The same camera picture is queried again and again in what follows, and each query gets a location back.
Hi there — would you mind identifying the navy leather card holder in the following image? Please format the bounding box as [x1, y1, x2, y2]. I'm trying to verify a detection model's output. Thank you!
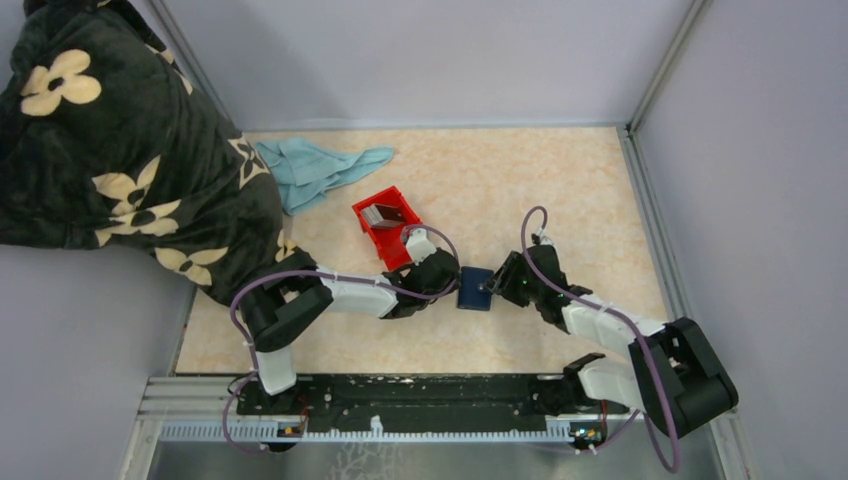
[456, 266, 494, 311]

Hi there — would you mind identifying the red plastic bin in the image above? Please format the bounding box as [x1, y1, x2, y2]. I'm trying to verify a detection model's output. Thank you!
[352, 186, 437, 271]

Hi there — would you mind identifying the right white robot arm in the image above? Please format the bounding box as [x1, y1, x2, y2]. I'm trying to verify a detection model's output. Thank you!
[481, 245, 739, 437]

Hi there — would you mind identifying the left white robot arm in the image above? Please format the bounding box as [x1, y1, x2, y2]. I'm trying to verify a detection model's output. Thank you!
[230, 248, 460, 414]

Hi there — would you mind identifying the cards stack in bin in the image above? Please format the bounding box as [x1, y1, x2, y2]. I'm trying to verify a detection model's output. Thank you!
[361, 204, 407, 229]

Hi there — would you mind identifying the light blue cloth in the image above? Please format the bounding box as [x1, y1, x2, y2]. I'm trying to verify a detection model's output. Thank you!
[255, 137, 395, 216]

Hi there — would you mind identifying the black floral fleece blanket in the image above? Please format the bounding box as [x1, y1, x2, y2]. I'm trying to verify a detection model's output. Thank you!
[1, 1, 301, 304]

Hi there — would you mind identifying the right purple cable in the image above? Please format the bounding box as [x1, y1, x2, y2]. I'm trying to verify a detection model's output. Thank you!
[519, 205, 684, 475]

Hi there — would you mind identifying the purple cable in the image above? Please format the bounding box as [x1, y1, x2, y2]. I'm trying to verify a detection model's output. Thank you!
[519, 205, 684, 475]
[221, 223, 462, 457]

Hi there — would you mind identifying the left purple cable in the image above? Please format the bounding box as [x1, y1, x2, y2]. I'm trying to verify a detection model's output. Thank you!
[221, 223, 462, 457]

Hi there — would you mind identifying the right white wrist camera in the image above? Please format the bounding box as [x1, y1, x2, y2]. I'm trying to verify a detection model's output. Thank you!
[531, 227, 555, 246]

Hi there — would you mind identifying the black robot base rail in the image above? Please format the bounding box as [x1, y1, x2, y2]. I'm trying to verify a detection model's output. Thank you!
[222, 373, 630, 450]

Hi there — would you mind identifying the aluminium frame post right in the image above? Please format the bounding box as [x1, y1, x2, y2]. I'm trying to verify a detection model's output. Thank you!
[626, 0, 712, 136]

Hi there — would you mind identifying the aluminium frame post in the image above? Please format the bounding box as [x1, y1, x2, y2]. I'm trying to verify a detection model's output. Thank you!
[626, 0, 712, 136]
[148, 0, 239, 127]

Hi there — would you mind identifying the aluminium frame post left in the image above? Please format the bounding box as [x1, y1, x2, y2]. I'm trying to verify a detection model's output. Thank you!
[148, 0, 239, 127]

